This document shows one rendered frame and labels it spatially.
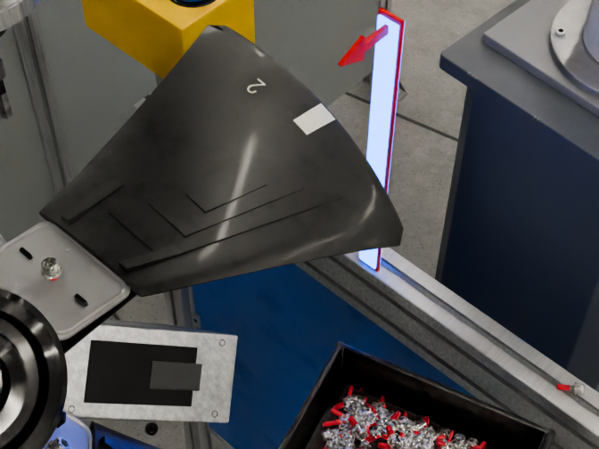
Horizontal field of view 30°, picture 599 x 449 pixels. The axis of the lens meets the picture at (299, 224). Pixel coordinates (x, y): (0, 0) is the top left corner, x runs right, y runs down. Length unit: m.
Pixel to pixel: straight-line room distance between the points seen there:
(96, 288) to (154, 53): 0.45
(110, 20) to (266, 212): 0.44
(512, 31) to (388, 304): 0.35
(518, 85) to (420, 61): 1.40
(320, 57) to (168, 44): 1.22
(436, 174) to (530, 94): 1.17
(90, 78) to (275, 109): 0.99
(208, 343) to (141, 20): 0.37
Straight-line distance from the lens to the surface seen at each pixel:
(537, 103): 1.23
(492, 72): 1.26
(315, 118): 0.86
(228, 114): 0.84
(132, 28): 1.15
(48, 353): 0.68
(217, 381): 0.92
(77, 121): 1.85
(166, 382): 0.89
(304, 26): 2.21
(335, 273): 1.20
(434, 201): 2.35
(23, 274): 0.75
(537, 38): 1.29
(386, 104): 0.97
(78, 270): 0.75
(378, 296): 1.16
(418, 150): 2.44
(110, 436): 0.82
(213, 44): 0.88
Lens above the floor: 1.78
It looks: 51 degrees down
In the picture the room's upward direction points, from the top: straight up
